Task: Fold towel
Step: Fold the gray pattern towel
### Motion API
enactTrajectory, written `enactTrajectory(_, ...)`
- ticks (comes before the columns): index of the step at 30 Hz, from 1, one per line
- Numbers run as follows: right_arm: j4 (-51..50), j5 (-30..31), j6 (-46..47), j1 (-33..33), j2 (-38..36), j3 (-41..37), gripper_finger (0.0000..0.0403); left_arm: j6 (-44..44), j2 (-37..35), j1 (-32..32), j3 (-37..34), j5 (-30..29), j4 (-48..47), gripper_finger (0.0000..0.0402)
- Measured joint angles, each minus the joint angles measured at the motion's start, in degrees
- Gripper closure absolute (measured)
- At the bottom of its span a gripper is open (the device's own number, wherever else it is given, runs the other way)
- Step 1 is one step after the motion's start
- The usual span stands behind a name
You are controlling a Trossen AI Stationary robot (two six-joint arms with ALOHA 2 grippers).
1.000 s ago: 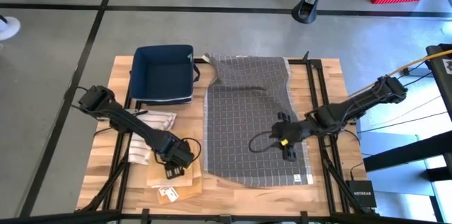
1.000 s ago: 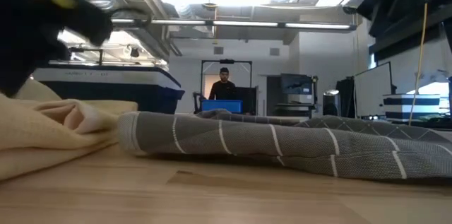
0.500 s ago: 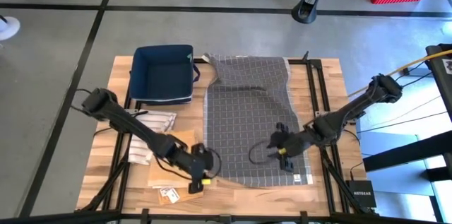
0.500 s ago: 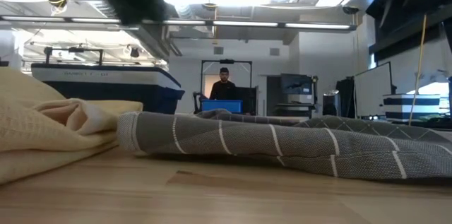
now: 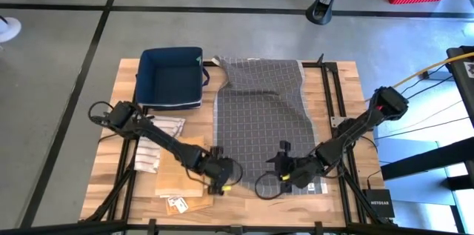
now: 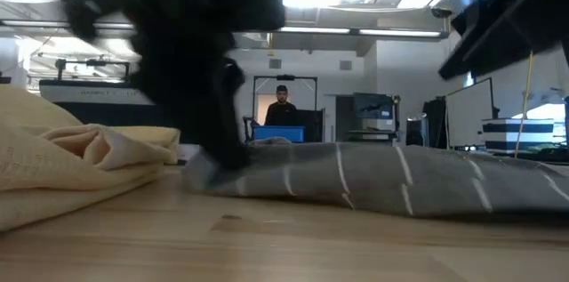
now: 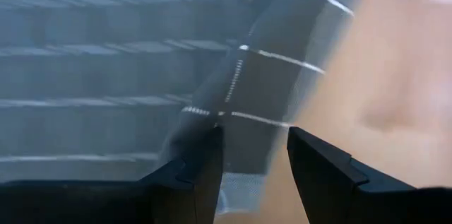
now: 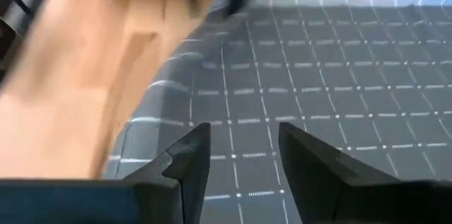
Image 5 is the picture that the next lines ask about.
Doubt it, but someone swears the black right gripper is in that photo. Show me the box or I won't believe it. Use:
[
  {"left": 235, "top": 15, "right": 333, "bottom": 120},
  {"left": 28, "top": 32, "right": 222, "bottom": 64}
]
[{"left": 265, "top": 155, "right": 323, "bottom": 194}]

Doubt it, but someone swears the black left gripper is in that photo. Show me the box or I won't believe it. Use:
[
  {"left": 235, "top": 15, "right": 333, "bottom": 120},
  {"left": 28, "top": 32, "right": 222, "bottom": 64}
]
[{"left": 201, "top": 155, "right": 234, "bottom": 196}]

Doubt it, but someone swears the grey checked towel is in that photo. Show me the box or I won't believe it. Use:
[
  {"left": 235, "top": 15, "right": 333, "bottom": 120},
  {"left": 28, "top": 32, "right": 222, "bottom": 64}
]
[{"left": 213, "top": 56, "right": 329, "bottom": 196}]

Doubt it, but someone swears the white pink-striped towel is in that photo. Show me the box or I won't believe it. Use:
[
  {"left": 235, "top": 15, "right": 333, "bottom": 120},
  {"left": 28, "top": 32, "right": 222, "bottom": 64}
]
[{"left": 133, "top": 115, "right": 187, "bottom": 174}]

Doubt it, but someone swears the navy fabric basket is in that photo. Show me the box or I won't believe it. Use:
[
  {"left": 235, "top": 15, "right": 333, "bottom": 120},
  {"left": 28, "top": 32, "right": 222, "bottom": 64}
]
[{"left": 135, "top": 46, "right": 211, "bottom": 112}]

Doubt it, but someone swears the grey power adapter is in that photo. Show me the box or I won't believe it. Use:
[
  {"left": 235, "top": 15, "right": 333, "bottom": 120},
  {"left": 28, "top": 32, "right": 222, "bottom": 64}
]
[{"left": 421, "top": 70, "right": 455, "bottom": 82}]

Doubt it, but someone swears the black desk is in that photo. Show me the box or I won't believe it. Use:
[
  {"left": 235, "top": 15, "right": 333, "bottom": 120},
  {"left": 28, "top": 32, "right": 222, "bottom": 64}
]
[{"left": 381, "top": 44, "right": 474, "bottom": 191}]

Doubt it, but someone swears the white round-based stand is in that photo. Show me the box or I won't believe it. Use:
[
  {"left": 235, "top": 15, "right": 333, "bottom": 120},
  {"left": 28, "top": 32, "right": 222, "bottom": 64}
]
[{"left": 0, "top": 15, "right": 22, "bottom": 43}]

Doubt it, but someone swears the black right camera cable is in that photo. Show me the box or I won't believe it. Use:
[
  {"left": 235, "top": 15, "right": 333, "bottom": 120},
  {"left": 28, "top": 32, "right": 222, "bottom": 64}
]
[{"left": 254, "top": 171, "right": 293, "bottom": 201}]

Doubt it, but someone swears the black camera cable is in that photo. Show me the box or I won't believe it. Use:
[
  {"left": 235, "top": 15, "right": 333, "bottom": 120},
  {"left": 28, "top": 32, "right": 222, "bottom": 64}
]
[
  {"left": 221, "top": 156, "right": 244, "bottom": 188},
  {"left": 254, "top": 171, "right": 293, "bottom": 201}
]

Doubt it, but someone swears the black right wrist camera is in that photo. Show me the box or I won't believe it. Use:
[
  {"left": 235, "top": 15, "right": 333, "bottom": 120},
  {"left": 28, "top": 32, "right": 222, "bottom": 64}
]
[{"left": 277, "top": 140, "right": 294, "bottom": 173}]

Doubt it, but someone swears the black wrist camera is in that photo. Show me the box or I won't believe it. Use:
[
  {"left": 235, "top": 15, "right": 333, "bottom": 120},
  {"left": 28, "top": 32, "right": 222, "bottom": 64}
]
[
  {"left": 209, "top": 145, "right": 225, "bottom": 159},
  {"left": 277, "top": 140, "right": 294, "bottom": 173}
]

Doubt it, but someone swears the black left camera cable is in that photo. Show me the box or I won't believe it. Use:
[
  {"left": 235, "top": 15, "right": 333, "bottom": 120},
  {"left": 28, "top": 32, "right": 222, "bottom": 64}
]
[{"left": 221, "top": 156, "right": 244, "bottom": 188}]

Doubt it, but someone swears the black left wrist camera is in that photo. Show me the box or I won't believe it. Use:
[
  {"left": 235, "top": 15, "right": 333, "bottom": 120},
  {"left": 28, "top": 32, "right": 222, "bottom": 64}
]
[{"left": 209, "top": 145, "right": 225, "bottom": 159}]

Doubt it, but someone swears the black Netgear switch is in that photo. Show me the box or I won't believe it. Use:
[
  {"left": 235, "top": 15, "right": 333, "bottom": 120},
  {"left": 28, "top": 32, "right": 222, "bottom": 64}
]
[{"left": 361, "top": 188, "right": 396, "bottom": 220}]

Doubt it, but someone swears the black aluminium table frame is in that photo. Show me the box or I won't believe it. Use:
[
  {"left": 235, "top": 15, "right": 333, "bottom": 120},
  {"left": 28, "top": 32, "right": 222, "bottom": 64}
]
[{"left": 0, "top": 53, "right": 474, "bottom": 235}]

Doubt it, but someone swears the black floor cable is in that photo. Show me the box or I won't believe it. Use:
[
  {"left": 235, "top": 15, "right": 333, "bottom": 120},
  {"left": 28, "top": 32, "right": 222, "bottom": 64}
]
[{"left": 373, "top": 115, "right": 471, "bottom": 140}]

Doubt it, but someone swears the yellow cable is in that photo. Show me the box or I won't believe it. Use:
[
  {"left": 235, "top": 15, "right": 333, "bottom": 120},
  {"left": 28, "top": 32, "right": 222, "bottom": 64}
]
[{"left": 364, "top": 51, "right": 474, "bottom": 102}]

